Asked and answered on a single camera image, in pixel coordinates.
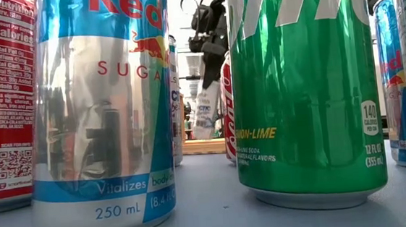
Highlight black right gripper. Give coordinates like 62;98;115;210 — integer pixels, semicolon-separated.
185;0;234;92

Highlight red Coca-Cola can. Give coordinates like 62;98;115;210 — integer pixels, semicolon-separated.
217;51;240;166
0;0;54;215

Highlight white Celsius Arctic Vibe can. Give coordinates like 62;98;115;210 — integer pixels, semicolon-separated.
163;34;187;167
188;78;227;142

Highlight green Sprite can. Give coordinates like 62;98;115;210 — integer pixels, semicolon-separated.
223;0;392;217

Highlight wooden slatted shelf rack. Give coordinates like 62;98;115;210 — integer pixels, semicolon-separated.
177;90;228;157

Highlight blue silver Red Bull can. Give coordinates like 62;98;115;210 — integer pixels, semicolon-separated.
14;0;187;227
371;0;406;171

